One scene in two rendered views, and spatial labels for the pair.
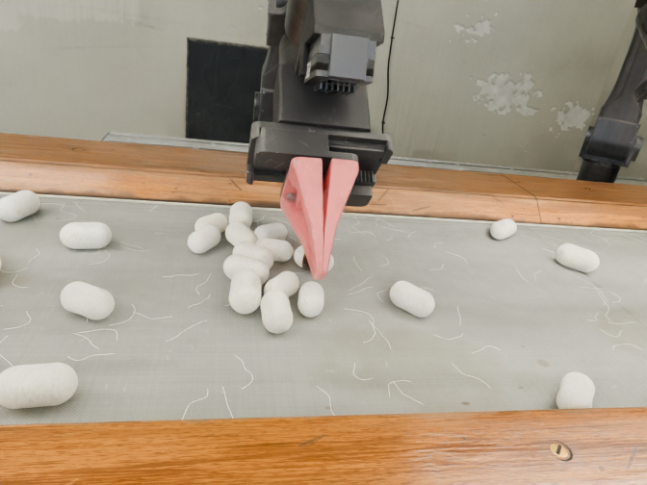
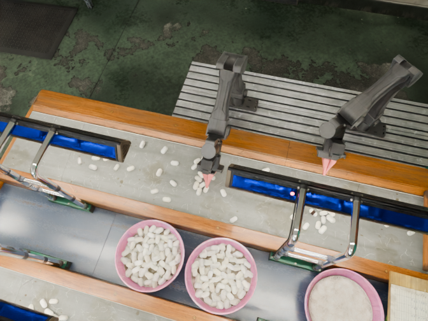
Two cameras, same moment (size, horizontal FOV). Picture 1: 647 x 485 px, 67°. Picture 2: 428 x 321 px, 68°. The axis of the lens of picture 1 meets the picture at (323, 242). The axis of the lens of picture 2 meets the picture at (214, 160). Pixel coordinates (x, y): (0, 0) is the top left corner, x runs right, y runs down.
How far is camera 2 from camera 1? 1.11 m
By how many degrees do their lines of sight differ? 46
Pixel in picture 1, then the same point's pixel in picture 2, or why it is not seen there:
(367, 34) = (208, 169)
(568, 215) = (294, 165)
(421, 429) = (204, 220)
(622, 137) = (368, 120)
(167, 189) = (192, 142)
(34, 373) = (166, 199)
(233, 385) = (189, 203)
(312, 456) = (190, 220)
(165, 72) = not seen: outside the picture
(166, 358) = (181, 196)
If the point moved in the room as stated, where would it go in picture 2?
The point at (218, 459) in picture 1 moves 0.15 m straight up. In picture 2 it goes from (181, 217) to (175, 207)
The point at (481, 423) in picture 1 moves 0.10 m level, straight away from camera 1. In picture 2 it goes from (211, 221) to (232, 207)
